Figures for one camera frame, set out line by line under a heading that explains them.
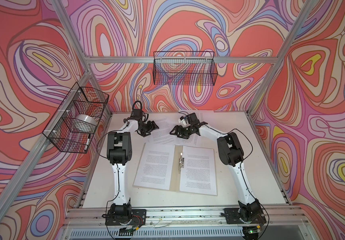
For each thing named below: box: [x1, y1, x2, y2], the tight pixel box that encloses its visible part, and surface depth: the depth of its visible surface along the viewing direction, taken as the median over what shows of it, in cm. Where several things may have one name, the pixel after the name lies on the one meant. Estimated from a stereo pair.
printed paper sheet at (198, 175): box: [179, 145, 217, 196], surface depth 90 cm
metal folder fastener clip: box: [179, 152, 185, 174], surface depth 93 cm
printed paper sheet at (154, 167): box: [133, 142, 176, 191], surface depth 93 cm
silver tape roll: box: [70, 114, 98, 133], surface depth 74 cm
